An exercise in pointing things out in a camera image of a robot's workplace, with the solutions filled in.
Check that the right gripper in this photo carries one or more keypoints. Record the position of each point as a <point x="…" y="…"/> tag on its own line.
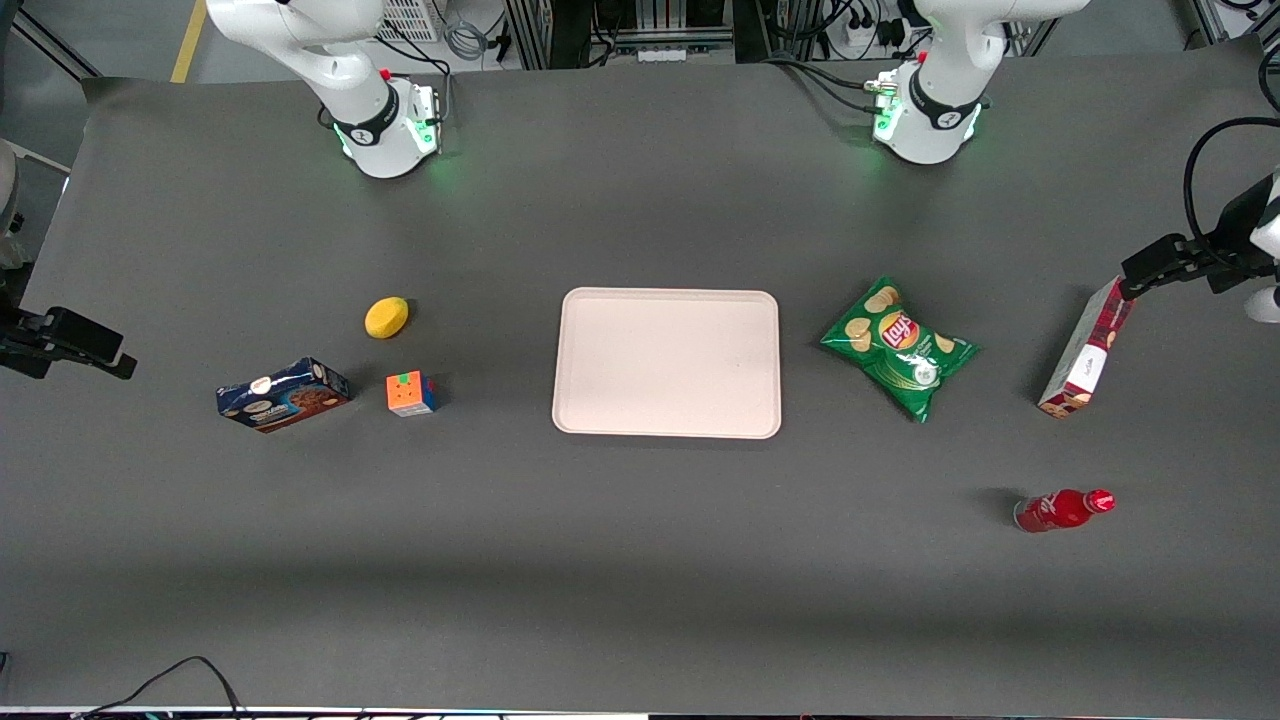
<point x="22" y="343"/>

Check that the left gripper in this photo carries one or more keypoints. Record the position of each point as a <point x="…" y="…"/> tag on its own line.
<point x="1234" y="238"/>

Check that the red cookie box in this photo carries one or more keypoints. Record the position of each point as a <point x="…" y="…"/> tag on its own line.
<point x="1085" y="350"/>

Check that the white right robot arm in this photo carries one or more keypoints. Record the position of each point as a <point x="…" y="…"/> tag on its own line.
<point x="375" y="120"/>

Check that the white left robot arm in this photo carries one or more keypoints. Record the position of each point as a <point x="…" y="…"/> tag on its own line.
<point x="940" y="110"/>

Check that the blue cookie box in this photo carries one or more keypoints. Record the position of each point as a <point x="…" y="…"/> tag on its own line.
<point x="285" y="395"/>

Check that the pale pink plastic tray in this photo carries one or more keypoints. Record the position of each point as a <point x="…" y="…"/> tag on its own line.
<point x="665" y="365"/>

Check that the red soda bottle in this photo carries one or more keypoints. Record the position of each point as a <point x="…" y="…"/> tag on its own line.
<point x="1060" y="510"/>

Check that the green chips bag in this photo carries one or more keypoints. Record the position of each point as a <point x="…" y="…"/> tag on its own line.
<point x="900" y="350"/>

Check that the yellow lemon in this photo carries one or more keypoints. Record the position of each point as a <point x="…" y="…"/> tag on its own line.
<point x="386" y="318"/>

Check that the colourful puzzle cube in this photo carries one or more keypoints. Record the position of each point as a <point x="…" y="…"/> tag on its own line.
<point x="410" y="393"/>

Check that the large white power strip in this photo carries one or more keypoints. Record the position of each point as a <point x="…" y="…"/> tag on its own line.
<point x="870" y="32"/>

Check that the small white power strip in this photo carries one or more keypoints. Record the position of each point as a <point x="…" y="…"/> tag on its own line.
<point x="662" y="54"/>

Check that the dark grey table mat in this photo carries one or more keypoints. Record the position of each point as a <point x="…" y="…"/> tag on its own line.
<point x="640" y="560"/>

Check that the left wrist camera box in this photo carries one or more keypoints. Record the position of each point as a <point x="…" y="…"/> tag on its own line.
<point x="1158" y="262"/>

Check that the aluminium frame post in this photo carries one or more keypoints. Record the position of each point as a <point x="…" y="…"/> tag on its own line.
<point x="528" y="30"/>

